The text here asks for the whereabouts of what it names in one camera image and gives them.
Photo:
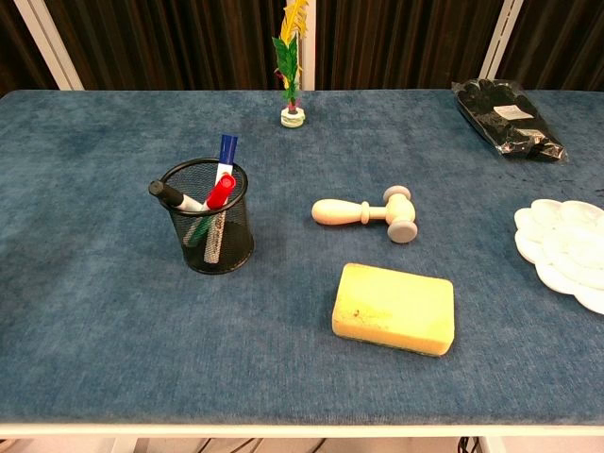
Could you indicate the black-capped white marker pen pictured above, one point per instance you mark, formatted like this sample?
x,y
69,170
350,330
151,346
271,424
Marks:
x,y
160,189

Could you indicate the black mesh pen holder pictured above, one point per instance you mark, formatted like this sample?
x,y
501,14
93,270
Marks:
x,y
236,245

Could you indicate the red-capped marker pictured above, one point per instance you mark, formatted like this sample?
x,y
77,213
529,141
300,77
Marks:
x,y
221,191

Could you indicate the blue-capped marker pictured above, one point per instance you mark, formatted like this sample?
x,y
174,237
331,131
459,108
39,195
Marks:
x,y
228,148

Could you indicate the wooden toy hammer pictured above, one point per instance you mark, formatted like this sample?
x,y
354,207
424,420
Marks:
x,y
340,212

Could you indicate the yellow sponge block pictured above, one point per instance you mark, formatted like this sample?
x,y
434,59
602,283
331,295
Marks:
x,y
391,307

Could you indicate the artificial plant in white base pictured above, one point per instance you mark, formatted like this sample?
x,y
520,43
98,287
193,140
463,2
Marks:
x,y
291,61

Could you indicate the black gloves in plastic bag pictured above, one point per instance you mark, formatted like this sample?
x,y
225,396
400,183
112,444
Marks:
x,y
500,122

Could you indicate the blue fabric table cover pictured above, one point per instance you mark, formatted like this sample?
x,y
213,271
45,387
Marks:
x,y
94,330

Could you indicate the white flower-shaped paint palette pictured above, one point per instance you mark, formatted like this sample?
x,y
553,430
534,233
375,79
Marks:
x,y
566,250

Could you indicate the white frame post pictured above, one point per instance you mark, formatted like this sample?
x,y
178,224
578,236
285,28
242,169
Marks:
x,y
307,47
500,38
47,42

